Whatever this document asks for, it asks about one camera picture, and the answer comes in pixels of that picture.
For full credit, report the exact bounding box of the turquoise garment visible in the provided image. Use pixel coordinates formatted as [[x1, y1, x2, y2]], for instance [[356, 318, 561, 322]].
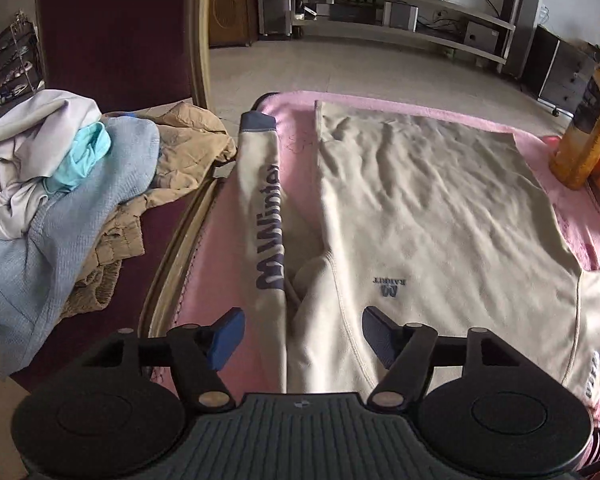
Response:
[[45, 122, 112, 193]]

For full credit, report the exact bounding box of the maroon banquet chair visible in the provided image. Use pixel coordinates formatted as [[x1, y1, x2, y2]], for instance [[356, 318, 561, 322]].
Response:
[[7, 0, 231, 378]]

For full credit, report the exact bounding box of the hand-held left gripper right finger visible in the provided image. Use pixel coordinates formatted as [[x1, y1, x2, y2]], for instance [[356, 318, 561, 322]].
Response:
[[361, 306, 526, 411]]

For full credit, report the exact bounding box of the black drawer cabinet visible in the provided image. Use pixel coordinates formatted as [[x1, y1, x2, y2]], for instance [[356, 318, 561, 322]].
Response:
[[522, 25, 600, 111]]

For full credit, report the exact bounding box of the metal shoe rack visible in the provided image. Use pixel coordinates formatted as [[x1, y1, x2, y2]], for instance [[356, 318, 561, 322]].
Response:
[[0, 10, 43, 116]]

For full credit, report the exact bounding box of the silver audio box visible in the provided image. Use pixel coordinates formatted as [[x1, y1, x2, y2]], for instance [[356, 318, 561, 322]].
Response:
[[382, 1, 420, 31]]

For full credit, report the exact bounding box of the white garment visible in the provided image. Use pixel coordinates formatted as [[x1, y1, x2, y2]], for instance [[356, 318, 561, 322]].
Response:
[[0, 89, 106, 241]]

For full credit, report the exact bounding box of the black router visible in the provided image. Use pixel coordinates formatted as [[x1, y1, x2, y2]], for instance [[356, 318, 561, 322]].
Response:
[[329, 2, 368, 23]]

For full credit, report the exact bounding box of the beige sweatshirt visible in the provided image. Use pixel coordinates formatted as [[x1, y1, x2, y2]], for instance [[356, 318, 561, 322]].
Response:
[[235, 100, 600, 408]]

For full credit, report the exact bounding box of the pink printed blanket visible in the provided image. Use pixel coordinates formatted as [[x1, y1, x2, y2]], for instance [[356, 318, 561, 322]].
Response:
[[172, 90, 600, 426]]

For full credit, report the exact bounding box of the grey tower speaker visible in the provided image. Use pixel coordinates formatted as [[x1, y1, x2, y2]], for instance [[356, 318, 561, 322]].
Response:
[[256, 0, 295, 41], [500, 0, 546, 78]]

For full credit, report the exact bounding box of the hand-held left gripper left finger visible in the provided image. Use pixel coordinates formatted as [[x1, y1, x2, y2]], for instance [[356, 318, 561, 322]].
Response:
[[75, 307, 246, 413]]

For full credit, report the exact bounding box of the orange juice bottle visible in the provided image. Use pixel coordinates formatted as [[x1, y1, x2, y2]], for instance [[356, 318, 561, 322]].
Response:
[[550, 60, 600, 191]]

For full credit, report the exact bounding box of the wooden cabinet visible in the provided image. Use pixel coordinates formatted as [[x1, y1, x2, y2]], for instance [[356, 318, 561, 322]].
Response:
[[207, 0, 258, 48]]

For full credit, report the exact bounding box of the black subwoofer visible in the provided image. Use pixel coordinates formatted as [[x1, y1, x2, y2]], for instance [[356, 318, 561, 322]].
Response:
[[462, 20, 500, 53]]

